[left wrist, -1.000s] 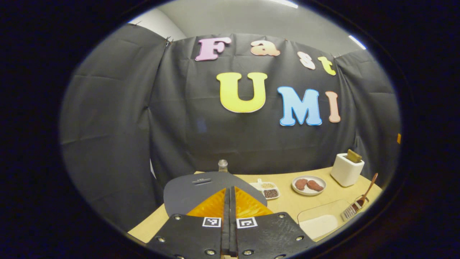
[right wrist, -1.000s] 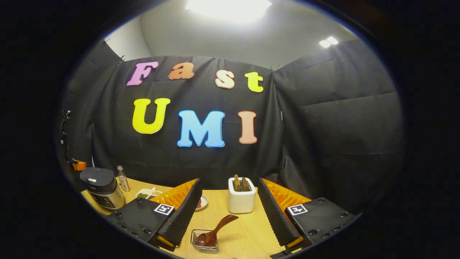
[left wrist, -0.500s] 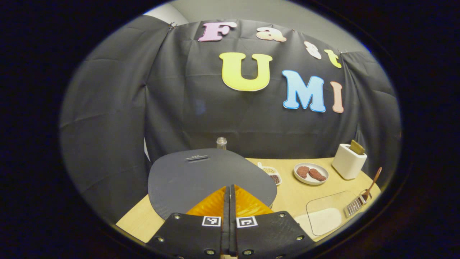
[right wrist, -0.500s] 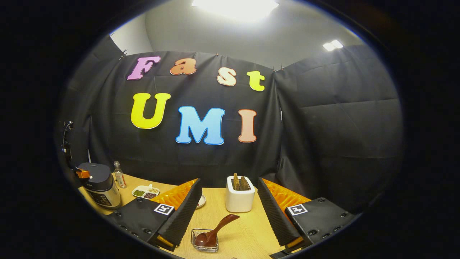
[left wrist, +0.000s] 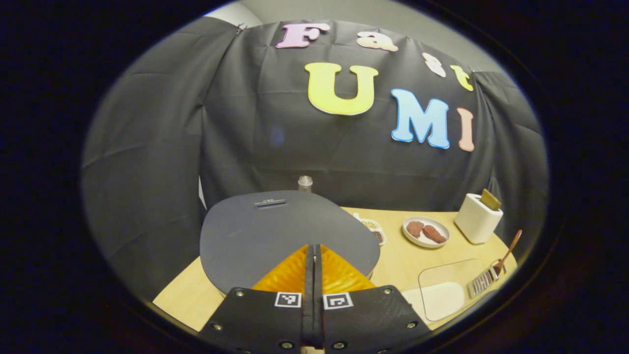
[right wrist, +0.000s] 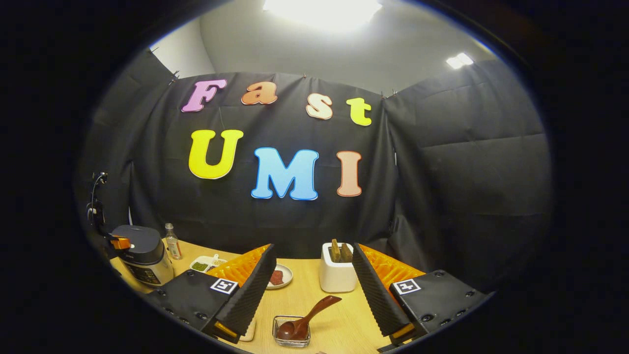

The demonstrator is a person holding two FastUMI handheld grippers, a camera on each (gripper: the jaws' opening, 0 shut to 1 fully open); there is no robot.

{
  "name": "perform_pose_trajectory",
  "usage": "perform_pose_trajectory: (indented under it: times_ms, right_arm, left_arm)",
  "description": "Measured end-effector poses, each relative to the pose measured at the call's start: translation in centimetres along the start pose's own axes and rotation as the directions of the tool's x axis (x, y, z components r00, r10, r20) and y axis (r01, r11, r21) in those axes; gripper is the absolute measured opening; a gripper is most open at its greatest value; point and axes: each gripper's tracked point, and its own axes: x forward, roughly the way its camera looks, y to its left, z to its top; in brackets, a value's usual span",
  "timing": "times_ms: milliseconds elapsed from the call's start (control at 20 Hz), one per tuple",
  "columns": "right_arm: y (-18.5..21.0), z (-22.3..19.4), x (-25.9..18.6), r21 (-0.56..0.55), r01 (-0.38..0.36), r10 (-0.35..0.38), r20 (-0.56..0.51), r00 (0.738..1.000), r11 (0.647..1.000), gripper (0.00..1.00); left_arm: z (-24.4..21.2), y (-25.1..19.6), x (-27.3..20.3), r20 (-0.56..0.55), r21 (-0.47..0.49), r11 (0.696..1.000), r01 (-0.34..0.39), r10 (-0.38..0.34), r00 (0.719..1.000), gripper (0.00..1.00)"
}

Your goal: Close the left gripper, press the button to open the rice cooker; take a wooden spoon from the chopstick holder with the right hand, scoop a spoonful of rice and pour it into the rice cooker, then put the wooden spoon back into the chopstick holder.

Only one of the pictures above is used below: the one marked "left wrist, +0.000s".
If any white toaster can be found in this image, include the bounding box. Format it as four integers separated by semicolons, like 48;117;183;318
454;193;504;245

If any dark lidded rice cooker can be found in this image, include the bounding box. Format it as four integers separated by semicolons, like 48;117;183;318
199;190;381;295

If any brown toast slice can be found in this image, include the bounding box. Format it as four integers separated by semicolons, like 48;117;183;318
480;189;502;211

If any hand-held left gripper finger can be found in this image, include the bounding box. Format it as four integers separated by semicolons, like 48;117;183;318
314;244;433;353
199;244;315;354

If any brown wooden spoon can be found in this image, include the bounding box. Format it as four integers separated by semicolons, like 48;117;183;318
493;230;523;276

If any white round plate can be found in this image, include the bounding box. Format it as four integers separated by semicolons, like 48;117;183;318
402;216;451;249

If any black backdrop cloth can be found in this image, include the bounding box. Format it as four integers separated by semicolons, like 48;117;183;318
81;20;550;300

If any white divided snack dish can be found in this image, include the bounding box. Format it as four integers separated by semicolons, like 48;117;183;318
353;213;387;246

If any clear lidded box of rice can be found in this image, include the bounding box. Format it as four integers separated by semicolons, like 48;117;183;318
403;259;497;323

